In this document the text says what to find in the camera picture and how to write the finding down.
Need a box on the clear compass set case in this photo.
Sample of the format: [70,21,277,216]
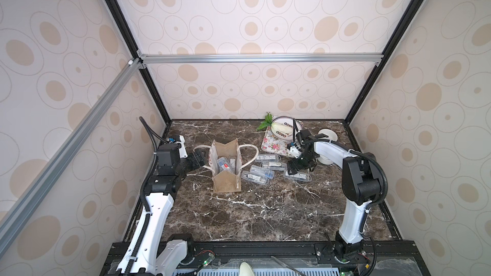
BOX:
[284,171,312,182]
[217,157,233,173]
[229,157,236,173]
[256,154,281,163]
[262,162,287,171]
[241,171,269,185]
[250,165,274,180]

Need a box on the patterned canvas tote bag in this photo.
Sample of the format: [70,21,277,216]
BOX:
[194,139,259,194]

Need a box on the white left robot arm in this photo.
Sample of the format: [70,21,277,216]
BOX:
[108,135,205,275]

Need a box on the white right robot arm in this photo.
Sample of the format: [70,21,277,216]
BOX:
[286,129,388,248]

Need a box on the white bowl front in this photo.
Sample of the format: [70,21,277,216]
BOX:
[317,156,334,166]

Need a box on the white bowl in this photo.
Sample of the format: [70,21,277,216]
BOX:
[318,129,338,141]
[317,156,334,166]

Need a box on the white bowl rear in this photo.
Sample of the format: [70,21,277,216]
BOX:
[318,129,338,141]

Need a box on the floral square plate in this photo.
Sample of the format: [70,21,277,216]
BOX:
[261,127,294,157]

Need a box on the white radish with leaves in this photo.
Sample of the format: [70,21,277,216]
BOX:
[256,112,294,136]

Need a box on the silver aluminium crossbar rear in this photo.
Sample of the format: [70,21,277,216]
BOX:
[141,52,384,64]

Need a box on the silver aluminium crossbar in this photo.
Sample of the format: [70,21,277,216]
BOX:
[141,52,384,64]
[1,57,142,256]

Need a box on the silver aluminium crossbar left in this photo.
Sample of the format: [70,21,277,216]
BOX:
[1,57,142,256]

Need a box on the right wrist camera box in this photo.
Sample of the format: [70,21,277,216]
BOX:
[287,143,303,158]

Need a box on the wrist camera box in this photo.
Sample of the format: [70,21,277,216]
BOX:
[168,135,188,158]
[287,143,303,158]

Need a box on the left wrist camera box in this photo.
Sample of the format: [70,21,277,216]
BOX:
[168,135,188,158]

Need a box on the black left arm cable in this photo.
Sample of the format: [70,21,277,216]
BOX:
[121,116,170,276]

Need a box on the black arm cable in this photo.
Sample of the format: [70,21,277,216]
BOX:
[292,118,389,212]
[121,116,170,276]

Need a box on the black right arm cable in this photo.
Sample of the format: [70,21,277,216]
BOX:
[292,118,389,212]

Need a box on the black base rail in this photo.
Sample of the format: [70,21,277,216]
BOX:
[100,239,430,276]

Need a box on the black corner frame post left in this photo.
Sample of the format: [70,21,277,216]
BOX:
[104,0,172,125]

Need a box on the black corner frame post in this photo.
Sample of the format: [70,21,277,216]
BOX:
[345,0,425,125]
[104,0,172,125]

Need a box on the black corner frame post right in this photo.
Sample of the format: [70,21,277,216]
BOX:
[345,0,425,125]

